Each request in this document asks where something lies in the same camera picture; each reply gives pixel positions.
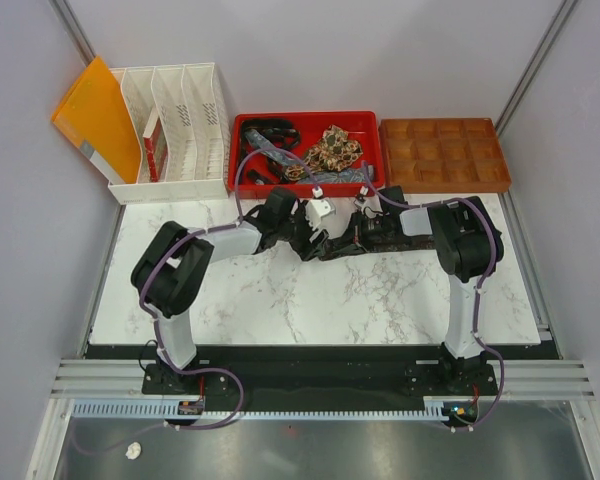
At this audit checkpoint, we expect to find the orange folder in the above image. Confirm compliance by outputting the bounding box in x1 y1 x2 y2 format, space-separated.
51 56 141 185

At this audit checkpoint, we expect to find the red plastic tray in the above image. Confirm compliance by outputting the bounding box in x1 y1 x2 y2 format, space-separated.
227 111 386 200

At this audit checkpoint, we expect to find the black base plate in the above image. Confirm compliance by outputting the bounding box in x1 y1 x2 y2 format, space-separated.
143 345 498 398

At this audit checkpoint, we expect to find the light blue paisley tie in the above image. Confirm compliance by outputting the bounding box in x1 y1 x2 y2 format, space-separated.
241 125 375 185

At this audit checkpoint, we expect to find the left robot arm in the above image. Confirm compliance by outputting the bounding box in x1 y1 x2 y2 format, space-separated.
131 187 336 393

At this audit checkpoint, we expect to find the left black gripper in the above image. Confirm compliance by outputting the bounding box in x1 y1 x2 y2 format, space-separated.
277 201 329 262

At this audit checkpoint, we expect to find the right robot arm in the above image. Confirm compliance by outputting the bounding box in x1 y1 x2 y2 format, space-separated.
321 186 504 394

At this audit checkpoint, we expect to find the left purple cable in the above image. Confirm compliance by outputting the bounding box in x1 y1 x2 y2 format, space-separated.
70 147 324 456

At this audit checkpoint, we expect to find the black dark tie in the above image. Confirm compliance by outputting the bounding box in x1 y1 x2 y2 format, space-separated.
238 117 301 185

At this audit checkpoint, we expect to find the white crumpled paper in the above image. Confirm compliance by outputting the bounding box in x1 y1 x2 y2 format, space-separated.
125 442 142 461

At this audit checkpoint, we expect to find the aluminium frame rail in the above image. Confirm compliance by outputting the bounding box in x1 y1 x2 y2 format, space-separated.
52 360 595 401

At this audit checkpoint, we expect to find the white file organizer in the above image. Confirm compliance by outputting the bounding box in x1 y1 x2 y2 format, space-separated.
109 63 231 205

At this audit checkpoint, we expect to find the brown blue patterned tie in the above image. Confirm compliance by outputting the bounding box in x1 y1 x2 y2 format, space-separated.
317 236 435 261

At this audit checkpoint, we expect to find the floral beige green tie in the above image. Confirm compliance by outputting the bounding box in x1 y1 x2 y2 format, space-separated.
302 125 364 184

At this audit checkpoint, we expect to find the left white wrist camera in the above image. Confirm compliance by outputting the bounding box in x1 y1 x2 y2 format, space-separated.
305 198 336 230

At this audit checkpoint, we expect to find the orange compartment tray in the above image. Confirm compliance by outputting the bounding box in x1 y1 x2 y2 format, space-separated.
379 118 512 194

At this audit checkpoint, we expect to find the grey cable duct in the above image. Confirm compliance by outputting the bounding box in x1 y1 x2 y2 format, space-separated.
71 398 476 422

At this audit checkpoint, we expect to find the red book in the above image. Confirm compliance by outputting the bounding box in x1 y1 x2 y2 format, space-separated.
142 107 168 182

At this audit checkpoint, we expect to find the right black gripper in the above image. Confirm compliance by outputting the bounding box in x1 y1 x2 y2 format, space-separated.
333 210 389 255

